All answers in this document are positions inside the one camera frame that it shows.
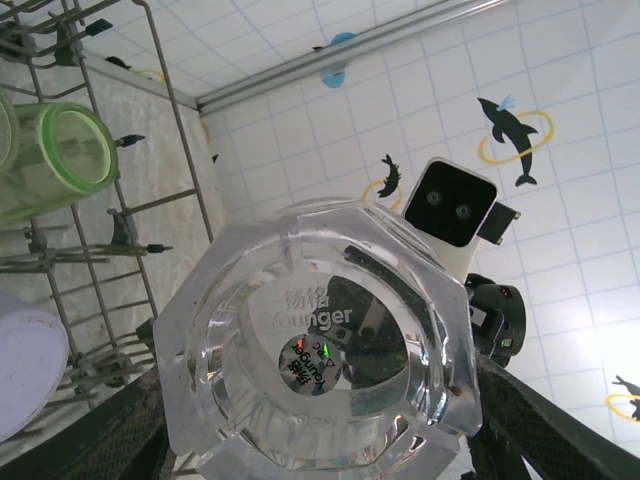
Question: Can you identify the grey wire dish rack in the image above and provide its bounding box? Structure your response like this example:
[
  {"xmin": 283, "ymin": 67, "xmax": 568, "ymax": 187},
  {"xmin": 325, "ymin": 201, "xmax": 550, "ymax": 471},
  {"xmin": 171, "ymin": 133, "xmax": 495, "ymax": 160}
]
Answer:
[{"xmin": 0, "ymin": 0, "xmax": 224, "ymax": 401}]

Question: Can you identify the seahorse yellow ring sticker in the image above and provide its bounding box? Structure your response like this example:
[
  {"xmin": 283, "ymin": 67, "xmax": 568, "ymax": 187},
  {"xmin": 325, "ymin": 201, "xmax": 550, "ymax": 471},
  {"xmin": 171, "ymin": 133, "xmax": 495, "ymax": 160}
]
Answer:
[{"xmin": 360, "ymin": 152, "xmax": 407, "ymax": 211}]

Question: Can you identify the bright green plastic cup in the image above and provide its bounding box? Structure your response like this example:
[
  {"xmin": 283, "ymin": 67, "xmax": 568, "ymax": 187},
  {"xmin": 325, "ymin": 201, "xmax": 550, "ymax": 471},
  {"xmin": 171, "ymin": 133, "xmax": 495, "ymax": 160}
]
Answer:
[{"xmin": 0, "ymin": 102, "xmax": 120, "ymax": 227}]

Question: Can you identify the purple plastic cup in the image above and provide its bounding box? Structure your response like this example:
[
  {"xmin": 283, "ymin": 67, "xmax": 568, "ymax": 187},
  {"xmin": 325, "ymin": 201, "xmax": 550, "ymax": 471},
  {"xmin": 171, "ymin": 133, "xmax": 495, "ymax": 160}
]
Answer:
[{"xmin": 0, "ymin": 289, "xmax": 70, "ymax": 444}]

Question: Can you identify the flat black yellow sticker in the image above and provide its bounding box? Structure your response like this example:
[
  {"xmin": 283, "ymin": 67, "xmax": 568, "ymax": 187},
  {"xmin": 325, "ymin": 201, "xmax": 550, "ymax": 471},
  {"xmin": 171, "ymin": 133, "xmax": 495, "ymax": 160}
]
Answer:
[{"xmin": 103, "ymin": 54, "xmax": 167, "ymax": 85}]

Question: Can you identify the pale green frosted cup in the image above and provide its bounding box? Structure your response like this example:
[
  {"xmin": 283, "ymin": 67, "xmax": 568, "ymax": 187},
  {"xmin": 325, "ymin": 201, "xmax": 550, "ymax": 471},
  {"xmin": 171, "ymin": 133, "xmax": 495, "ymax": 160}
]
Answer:
[{"xmin": 0, "ymin": 88, "xmax": 24, "ymax": 174}]

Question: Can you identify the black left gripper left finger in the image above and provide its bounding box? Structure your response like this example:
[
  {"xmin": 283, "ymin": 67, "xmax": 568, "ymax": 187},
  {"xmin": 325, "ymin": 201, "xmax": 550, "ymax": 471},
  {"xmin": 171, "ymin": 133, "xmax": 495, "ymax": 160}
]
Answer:
[{"xmin": 47, "ymin": 372, "xmax": 170, "ymax": 480}]

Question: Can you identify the blue shape sticker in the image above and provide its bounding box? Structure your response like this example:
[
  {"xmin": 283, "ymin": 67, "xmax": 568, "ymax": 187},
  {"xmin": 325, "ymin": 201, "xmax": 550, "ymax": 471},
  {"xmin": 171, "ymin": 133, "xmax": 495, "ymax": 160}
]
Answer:
[{"xmin": 312, "ymin": 31, "xmax": 359, "ymax": 91}]

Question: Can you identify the clear plastic cup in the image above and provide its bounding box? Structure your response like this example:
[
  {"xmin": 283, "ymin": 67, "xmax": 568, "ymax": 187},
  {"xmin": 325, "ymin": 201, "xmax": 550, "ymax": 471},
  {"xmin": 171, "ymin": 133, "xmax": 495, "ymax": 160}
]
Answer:
[{"xmin": 152, "ymin": 197, "xmax": 486, "ymax": 480}]

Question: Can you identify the dolphin yellow ring splash sticker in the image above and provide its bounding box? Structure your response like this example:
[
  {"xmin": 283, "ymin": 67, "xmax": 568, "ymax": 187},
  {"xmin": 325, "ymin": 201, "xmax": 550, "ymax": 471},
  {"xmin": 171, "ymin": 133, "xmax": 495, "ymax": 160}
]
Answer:
[{"xmin": 476, "ymin": 93, "xmax": 556, "ymax": 190}]

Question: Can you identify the small black yellow sticker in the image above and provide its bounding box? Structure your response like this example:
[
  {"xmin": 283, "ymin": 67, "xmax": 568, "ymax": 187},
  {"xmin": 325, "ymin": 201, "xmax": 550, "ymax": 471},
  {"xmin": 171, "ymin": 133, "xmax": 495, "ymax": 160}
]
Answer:
[{"xmin": 201, "ymin": 121, "xmax": 221, "ymax": 166}]

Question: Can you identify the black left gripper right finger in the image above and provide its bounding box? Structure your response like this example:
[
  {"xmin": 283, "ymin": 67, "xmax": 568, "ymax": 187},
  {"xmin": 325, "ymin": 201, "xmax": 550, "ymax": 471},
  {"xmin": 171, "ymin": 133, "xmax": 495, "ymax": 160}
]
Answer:
[{"xmin": 472, "ymin": 357, "xmax": 640, "ymax": 480}]

